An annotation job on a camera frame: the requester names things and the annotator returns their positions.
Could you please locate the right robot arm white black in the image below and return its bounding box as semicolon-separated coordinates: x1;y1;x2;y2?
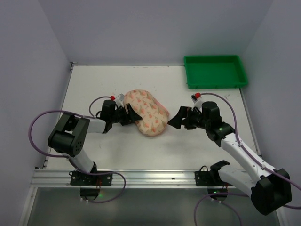
168;101;292;215

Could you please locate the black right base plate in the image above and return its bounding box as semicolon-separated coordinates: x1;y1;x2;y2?
194;166;231;187

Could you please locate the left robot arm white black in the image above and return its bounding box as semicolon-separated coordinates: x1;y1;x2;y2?
48;100;143;175

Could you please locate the floral mesh laundry bag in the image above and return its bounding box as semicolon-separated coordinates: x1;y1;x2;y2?
123;89;169;137

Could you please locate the green plastic tray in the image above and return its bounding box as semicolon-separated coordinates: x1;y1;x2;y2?
184;55;248;89

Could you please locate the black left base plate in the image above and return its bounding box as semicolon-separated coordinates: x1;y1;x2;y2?
69;171;113;186

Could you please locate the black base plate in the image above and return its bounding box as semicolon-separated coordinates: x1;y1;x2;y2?
194;166;231;187
69;171;113;186

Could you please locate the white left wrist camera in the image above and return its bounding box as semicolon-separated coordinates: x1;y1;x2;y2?
115;94;125;105

